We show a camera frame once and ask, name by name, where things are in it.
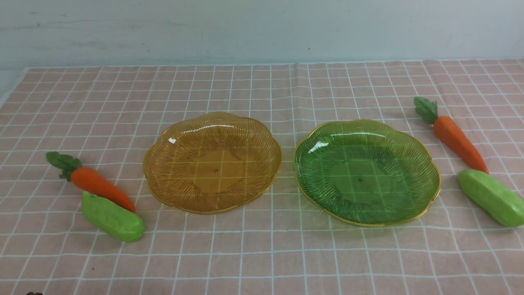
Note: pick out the green toy cucumber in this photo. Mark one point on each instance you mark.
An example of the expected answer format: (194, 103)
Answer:
(114, 220)
(500, 202)

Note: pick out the pink checkered tablecloth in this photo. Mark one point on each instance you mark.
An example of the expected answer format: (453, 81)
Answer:
(280, 244)

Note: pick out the toy carrot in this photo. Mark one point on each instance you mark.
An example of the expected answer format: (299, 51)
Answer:
(446, 130)
(88, 179)

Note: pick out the amber ribbed plastic plate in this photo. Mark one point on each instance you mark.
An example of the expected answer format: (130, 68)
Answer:
(213, 163)

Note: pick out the green ribbed plastic plate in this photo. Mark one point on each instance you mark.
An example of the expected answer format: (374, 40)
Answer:
(366, 173)

